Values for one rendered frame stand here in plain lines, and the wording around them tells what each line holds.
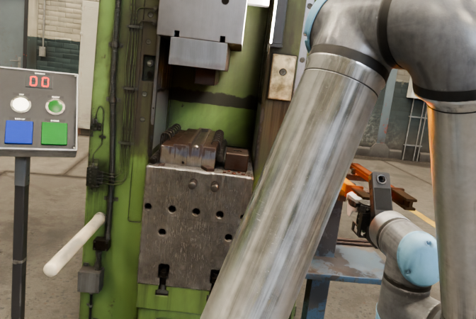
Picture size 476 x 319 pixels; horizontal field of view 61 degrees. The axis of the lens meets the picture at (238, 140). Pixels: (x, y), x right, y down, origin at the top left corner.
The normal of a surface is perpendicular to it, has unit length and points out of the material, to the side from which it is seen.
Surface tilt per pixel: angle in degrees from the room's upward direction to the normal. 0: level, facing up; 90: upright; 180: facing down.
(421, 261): 85
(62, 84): 60
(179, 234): 90
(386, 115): 90
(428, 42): 101
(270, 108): 90
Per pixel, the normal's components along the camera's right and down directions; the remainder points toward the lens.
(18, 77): 0.42, -0.32
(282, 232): -0.07, -0.09
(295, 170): -0.30, -0.18
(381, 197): 0.10, -0.39
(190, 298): 0.00, 0.16
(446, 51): -0.47, 0.21
